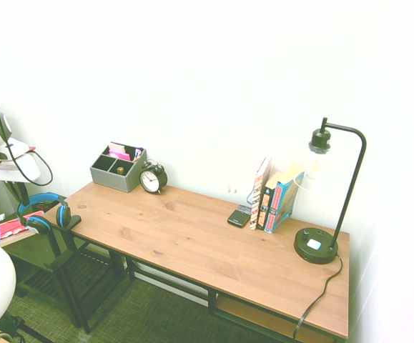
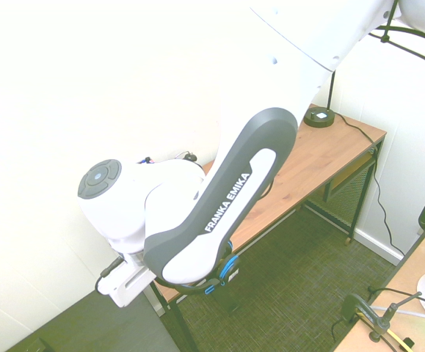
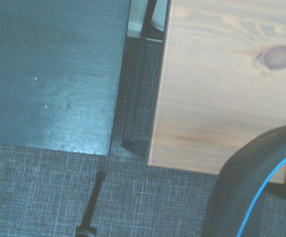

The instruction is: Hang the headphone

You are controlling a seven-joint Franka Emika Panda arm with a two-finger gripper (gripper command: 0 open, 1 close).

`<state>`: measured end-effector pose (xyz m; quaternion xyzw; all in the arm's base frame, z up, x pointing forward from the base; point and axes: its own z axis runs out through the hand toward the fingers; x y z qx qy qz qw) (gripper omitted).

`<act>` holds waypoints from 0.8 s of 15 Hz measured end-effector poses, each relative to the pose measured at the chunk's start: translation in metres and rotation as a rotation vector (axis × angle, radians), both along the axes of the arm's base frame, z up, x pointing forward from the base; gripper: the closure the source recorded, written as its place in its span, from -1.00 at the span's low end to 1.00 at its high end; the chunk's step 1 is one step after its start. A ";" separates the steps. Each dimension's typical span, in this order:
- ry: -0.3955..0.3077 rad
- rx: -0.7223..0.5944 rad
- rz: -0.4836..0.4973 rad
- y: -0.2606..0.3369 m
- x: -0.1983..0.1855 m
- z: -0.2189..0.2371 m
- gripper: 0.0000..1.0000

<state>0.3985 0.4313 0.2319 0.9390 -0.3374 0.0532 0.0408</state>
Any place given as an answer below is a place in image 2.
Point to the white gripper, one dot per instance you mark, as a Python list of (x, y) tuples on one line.
[(124, 286)]

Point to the black and blue headphone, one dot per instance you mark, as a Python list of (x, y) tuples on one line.
[(229, 265)]

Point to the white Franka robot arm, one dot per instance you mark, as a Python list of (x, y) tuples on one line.
[(234, 198)]

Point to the wooden side table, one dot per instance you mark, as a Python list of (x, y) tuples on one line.
[(178, 319)]

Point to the black clamp stand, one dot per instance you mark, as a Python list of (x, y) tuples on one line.
[(375, 319)]

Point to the black desk lamp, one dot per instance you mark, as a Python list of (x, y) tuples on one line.
[(318, 119)]

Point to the yellow measuring tape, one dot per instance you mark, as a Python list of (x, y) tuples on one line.
[(399, 339)]

